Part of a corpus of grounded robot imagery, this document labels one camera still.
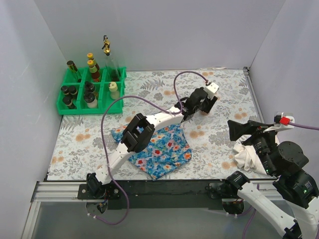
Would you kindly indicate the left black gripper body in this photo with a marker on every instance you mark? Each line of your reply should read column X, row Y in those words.
column 208, row 104

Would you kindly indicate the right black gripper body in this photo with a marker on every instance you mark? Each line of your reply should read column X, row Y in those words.
column 255, row 133

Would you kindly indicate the yellow-cap spice shaker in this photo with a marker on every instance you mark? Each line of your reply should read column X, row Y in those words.
column 113, row 90

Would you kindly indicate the tall oil bottle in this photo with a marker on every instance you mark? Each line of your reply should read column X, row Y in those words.
column 112, row 65
column 105, row 41

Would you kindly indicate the red sauce bottle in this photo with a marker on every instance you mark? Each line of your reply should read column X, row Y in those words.
column 94, row 71
column 90, row 56

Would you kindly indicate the black-cap white powder shaker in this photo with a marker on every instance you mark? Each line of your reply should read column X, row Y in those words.
column 91, row 101

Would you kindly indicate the black-cap glass spice jar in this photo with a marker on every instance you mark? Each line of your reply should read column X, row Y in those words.
column 89, row 87

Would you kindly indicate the yellow-label spice tube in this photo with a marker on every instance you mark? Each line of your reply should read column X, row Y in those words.
column 74, row 71

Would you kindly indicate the small black-cap pepper jar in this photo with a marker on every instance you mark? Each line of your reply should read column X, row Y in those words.
column 65, row 91

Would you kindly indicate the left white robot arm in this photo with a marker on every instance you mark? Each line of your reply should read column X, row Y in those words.
column 137, row 135

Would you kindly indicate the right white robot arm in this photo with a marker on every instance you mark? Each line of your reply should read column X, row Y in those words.
column 285, row 162

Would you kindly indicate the white crumpled cloth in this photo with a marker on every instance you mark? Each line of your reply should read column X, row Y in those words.
column 247, row 159

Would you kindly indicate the blue floral cloth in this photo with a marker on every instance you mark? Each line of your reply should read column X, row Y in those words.
column 167, row 150

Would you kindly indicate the green plastic compartment bin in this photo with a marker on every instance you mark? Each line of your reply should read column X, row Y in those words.
column 102, row 87

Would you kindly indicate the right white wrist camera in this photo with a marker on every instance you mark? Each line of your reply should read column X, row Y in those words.
column 281, row 122

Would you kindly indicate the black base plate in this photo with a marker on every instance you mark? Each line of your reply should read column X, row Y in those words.
column 162, row 194

